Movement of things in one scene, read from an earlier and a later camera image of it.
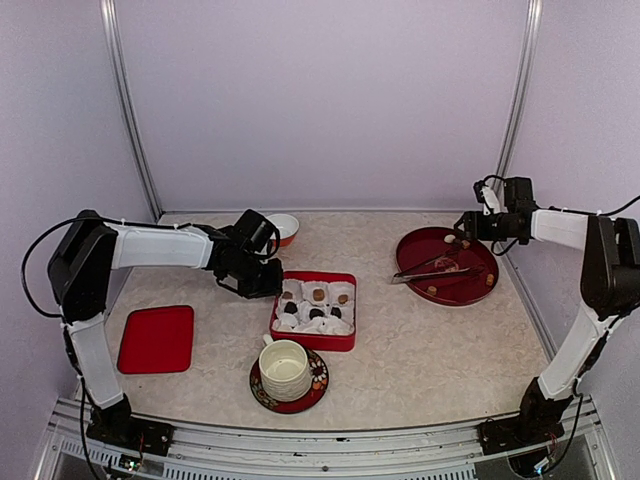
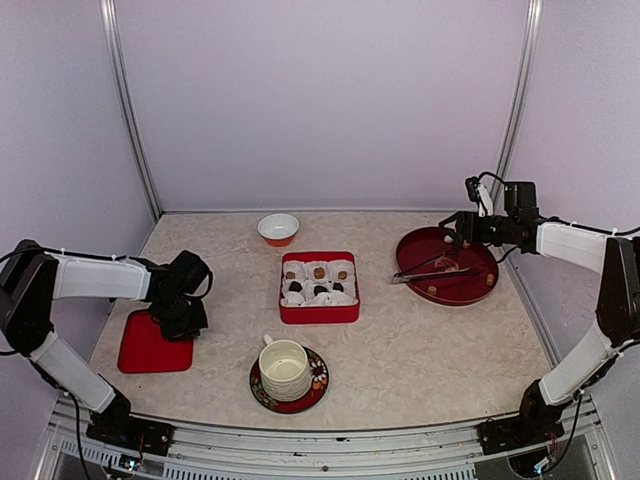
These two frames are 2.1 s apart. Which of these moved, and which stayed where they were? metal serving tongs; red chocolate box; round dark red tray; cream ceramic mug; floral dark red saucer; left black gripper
Moved: left black gripper; red chocolate box
Stayed: floral dark red saucer; metal serving tongs; round dark red tray; cream ceramic mug
